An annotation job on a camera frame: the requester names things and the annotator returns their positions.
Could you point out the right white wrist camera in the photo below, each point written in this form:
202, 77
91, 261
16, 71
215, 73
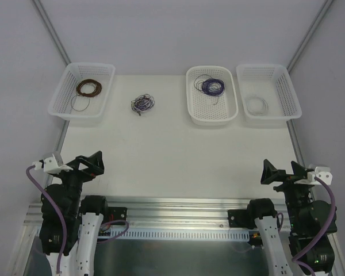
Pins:
321, 172

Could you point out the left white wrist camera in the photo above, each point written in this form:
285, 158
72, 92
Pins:
51, 163

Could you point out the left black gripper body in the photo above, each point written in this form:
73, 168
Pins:
75, 169

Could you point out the aluminium mounting rail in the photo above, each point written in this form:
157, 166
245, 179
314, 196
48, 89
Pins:
177, 213

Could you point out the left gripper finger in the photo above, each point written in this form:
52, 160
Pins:
96, 164
83, 163

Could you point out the white perforated basket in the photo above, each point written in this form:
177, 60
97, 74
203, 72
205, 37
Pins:
268, 95
83, 92
211, 95

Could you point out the middle white perforated basket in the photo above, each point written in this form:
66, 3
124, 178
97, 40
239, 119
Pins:
211, 95

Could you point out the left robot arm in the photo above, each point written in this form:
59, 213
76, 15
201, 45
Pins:
70, 226

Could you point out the left aluminium frame post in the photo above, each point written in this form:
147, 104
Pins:
38, 5

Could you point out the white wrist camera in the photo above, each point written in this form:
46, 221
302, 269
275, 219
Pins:
51, 163
321, 172

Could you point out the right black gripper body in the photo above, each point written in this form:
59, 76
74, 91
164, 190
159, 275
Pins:
286, 178

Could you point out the aluminium frame post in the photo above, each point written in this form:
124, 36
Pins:
38, 5
309, 33

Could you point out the right white perforated basket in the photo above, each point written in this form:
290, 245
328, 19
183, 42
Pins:
268, 95

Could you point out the right aluminium frame post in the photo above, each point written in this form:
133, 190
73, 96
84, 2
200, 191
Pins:
309, 33

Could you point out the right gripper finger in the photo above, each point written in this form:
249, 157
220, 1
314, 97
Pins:
299, 172
271, 174

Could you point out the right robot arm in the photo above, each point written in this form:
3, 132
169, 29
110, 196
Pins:
311, 207

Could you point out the white slotted cable duct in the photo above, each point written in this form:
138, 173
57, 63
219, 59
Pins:
223, 235

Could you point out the left white perforated basket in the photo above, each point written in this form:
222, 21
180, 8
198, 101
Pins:
83, 92

